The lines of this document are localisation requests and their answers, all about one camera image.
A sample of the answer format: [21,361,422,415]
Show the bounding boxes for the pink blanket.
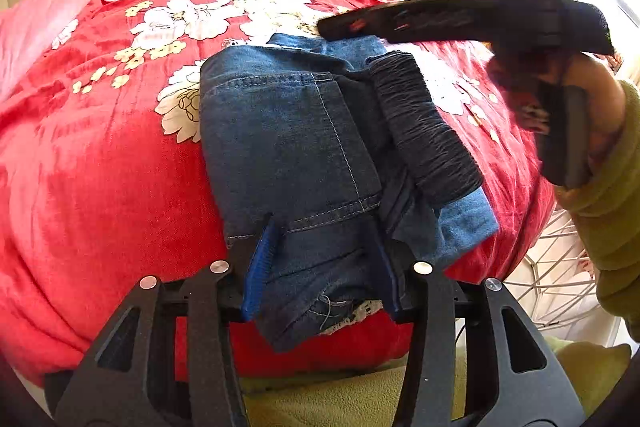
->
[0,0,169,104]

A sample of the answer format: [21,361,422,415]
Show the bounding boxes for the person's right hand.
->
[570,53,629,188]

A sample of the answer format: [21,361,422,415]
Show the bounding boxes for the person's green garment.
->
[240,339,634,427]

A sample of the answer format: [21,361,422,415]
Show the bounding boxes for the person's right forearm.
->
[554,79,640,344]

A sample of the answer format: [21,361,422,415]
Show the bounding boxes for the blue jeans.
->
[199,32,501,354]

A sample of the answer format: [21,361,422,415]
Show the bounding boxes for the red floral blanket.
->
[0,0,559,389]

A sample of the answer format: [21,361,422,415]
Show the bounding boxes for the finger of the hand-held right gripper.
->
[317,0,498,46]

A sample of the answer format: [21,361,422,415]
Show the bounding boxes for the white wire basket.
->
[501,207,617,344]

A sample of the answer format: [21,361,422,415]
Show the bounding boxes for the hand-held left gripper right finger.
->
[362,214,586,427]

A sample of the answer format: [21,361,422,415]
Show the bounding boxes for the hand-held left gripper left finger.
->
[45,212,282,427]

